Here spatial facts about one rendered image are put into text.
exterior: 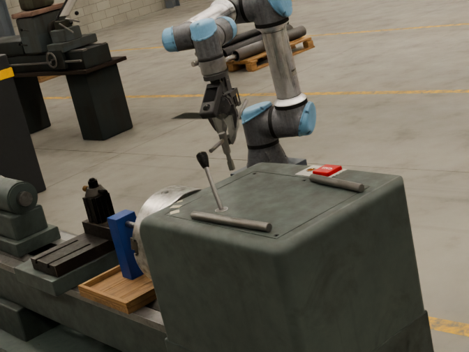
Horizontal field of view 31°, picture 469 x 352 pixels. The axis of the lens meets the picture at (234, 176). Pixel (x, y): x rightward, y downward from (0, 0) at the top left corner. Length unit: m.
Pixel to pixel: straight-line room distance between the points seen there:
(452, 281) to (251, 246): 2.56
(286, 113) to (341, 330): 1.01
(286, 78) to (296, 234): 0.99
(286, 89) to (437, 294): 1.80
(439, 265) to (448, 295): 0.35
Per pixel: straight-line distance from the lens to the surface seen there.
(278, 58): 2.88
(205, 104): 2.41
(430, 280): 4.52
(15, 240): 3.60
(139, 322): 2.75
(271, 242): 1.99
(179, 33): 2.55
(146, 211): 2.57
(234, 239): 2.07
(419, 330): 2.40
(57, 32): 9.08
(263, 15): 2.83
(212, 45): 2.41
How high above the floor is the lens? 2.00
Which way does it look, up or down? 17 degrees down
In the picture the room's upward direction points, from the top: 13 degrees counter-clockwise
